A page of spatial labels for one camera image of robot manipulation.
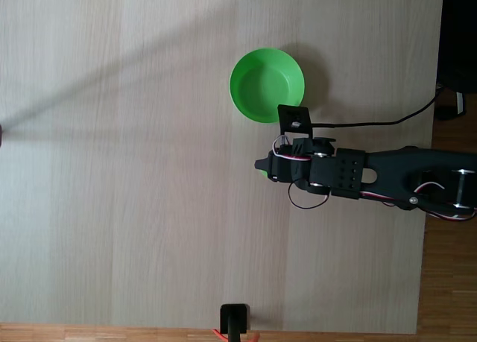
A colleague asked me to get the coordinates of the white plastic strip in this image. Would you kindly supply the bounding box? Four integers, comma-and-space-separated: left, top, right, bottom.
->
454, 90, 468, 116

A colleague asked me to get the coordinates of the black camera cable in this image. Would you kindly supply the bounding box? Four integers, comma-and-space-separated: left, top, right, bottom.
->
311, 87, 445, 130

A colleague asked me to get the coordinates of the green plastic bowl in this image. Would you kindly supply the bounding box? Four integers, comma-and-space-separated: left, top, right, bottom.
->
228, 48, 306, 124

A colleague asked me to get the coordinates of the black table clamp stand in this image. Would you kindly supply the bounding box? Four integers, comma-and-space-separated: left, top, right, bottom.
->
219, 303, 251, 342

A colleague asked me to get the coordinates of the orange cord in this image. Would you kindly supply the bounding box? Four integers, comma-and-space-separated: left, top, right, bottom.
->
211, 327, 262, 342

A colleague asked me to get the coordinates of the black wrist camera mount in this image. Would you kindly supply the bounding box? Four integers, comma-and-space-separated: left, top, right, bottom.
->
277, 104, 315, 139

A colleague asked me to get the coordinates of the black furniture piece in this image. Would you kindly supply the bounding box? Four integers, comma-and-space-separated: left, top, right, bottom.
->
435, 0, 477, 121

